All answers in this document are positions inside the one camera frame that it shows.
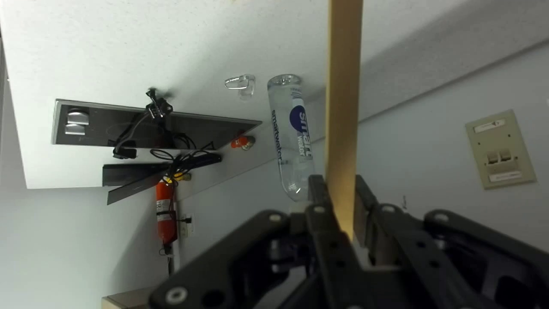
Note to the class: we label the black stove cooktop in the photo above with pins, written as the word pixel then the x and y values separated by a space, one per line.
pixel 100 123

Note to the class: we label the red fire extinguisher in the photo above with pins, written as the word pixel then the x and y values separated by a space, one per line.
pixel 169 221

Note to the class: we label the black camera clamp mount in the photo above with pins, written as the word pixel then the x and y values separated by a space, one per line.
pixel 174 146

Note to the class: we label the wooden spoon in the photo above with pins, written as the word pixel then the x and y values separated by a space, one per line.
pixel 342 106

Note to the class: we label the crumpled clear plastic wrapper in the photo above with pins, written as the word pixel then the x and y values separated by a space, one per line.
pixel 243 84

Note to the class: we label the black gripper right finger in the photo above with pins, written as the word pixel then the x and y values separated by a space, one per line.
pixel 408 269

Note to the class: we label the clear water bottle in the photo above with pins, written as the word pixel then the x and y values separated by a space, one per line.
pixel 293 139

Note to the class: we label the beige wall switch plate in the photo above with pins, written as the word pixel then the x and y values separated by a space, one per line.
pixel 500 151

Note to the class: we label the wooden upper cabinet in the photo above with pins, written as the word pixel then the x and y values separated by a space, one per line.
pixel 133 299

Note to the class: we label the steel range hood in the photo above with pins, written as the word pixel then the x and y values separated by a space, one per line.
pixel 126 180

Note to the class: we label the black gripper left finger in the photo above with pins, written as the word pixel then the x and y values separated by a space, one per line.
pixel 337 261

